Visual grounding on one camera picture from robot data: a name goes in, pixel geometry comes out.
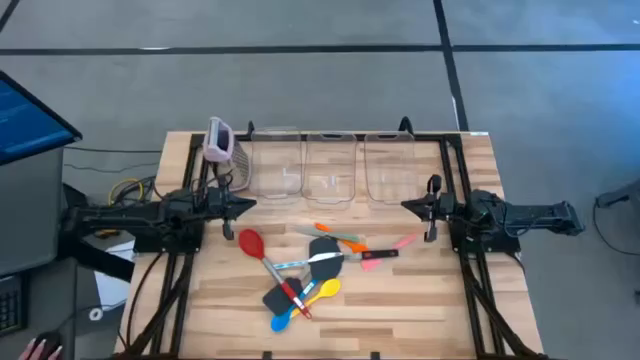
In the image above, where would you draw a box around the black power cable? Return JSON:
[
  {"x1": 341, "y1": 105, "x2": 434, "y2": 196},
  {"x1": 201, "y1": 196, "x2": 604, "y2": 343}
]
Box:
[{"x1": 124, "y1": 252, "x2": 166, "y2": 351}]

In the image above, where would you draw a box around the yellow cable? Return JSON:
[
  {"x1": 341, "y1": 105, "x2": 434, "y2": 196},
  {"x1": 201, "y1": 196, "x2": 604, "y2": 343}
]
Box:
[{"x1": 108, "y1": 178, "x2": 145, "y2": 206}]

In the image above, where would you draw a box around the black oval-headed spatula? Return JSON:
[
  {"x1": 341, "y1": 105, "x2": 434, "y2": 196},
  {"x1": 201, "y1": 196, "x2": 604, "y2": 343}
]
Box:
[{"x1": 308, "y1": 236, "x2": 400, "y2": 282}]

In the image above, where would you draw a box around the steel knife green handle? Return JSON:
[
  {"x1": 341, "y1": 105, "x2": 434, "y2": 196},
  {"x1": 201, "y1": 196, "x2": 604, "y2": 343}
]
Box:
[{"x1": 293, "y1": 225, "x2": 361, "y2": 244}]

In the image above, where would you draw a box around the white paper sheet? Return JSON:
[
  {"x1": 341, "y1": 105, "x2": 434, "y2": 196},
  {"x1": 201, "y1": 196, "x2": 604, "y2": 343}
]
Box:
[{"x1": 93, "y1": 239, "x2": 136, "y2": 309}]

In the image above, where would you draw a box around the black computer mouse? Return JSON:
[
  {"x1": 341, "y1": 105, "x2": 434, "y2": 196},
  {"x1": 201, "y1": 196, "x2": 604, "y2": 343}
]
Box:
[{"x1": 29, "y1": 330, "x2": 64, "y2": 359}]

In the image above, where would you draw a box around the black square-headed spatula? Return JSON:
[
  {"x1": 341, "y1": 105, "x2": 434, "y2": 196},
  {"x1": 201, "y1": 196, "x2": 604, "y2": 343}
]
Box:
[{"x1": 261, "y1": 264, "x2": 314, "y2": 317}]

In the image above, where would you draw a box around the clear plastic bin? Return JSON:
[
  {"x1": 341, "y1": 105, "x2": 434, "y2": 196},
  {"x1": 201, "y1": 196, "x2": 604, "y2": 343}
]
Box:
[
  {"x1": 363, "y1": 130, "x2": 419, "y2": 205},
  {"x1": 248, "y1": 127, "x2": 304, "y2": 199},
  {"x1": 302, "y1": 130, "x2": 359, "y2": 204}
]

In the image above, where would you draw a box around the pink silicone spatula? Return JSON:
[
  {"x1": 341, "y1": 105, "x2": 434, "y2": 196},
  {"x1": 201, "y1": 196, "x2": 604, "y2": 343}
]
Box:
[{"x1": 360, "y1": 233, "x2": 418, "y2": 273}]

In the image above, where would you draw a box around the steel box grater pink handle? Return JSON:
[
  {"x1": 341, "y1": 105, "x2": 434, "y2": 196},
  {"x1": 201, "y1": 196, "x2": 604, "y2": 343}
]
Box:
[{"x1": 202, "y1": 116, "x2": 251, "y2": 194}]

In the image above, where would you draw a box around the black aluminium table frame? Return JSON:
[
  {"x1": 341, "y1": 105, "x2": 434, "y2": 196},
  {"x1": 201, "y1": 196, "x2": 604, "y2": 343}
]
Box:
[{"x1": 117, "y1": 130, "x2": 551, "y2": 360}]

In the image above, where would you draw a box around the black keyboard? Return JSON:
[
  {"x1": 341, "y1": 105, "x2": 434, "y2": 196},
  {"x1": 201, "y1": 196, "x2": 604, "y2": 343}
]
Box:
[{"x1": 0, "y1": 272, "x2": 26, "y2": 336}]

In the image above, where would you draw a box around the orange silicone spatula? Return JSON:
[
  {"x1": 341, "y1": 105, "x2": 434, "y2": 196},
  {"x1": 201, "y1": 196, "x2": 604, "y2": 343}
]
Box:
[{"x1": 314, "y1": 222, "x2": 370, "y2": 254}]

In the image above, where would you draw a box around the red spoon steel neck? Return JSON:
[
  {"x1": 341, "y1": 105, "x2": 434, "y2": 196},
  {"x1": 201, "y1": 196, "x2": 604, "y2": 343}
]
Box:
[{"x1": 237, "y1": 228, "x2": 313, "y2": 320}]

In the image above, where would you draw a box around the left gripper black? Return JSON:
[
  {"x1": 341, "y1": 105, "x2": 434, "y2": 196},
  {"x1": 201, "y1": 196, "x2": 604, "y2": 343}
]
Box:
[{"x1": 207, "y1": 188, "x2": 258, "y2": 241}]

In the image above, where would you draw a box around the blue silicone spoon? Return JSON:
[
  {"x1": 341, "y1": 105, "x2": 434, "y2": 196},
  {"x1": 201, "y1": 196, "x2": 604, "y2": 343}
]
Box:
[{"x1": 270, "y1": 279, "x2": 320, "y2": 333}]

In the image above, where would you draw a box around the yellow silicone spoon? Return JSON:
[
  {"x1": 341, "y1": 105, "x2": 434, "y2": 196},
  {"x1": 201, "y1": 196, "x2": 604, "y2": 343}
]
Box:
[{"x1": 289, "y1": 277, "x2": 342, "y2": 320}]

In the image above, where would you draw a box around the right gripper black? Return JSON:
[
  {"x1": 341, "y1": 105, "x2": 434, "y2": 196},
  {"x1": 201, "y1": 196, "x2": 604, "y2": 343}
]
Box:
[{"x1": 401, "y1": 174, "x2": 459, "y2": 244}]

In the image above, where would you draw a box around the computer monitor blue screen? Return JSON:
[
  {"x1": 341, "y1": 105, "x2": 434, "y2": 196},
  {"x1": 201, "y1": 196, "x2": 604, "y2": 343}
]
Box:
[{"x1": 0, "y1": 69, "x2": 84, "y2": 166}]

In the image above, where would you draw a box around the thin black floor cable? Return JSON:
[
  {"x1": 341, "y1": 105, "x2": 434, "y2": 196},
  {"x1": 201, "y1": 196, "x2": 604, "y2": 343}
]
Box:
[
  {"x1": 63, "y1": 162, "x2": 161, "y2": 174},
  {"x1": 63, "y1": 146, "x2": 162, "y2": 154}
]

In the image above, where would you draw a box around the person's hand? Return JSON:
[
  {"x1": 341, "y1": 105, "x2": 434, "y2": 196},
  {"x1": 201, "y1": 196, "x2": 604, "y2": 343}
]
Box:
[{"x1": 18, "y1": 337, "x2": 64, "y2": 360}]

